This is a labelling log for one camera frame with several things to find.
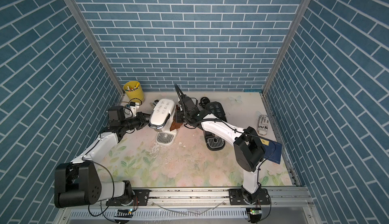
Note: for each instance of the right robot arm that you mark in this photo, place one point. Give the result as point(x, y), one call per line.
point(248, 147)

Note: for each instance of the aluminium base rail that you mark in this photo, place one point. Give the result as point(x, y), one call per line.
point(276, 205)

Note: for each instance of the white coffee machine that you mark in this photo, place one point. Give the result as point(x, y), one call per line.
point(161, 120)

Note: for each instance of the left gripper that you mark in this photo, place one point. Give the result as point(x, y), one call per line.
point(141, 117)

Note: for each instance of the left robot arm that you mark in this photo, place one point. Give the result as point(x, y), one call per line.
point(77, 183)

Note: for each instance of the brown cloth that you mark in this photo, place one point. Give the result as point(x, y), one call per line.
point(175, 125)

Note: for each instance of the right metal corner post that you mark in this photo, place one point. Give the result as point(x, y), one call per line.
point(286, 43)

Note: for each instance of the blue book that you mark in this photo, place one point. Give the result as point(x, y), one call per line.
point(273, 151)

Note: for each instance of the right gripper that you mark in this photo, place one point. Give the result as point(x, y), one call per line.
point(179, 115)

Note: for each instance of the yellow pen cup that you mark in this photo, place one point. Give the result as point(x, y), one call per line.
point(134, 91)

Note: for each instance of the metal corner post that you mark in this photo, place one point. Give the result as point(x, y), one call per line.
point(286, 43)
point(81, 21)

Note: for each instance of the left metal corner post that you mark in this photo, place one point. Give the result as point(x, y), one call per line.
point(81, 21)

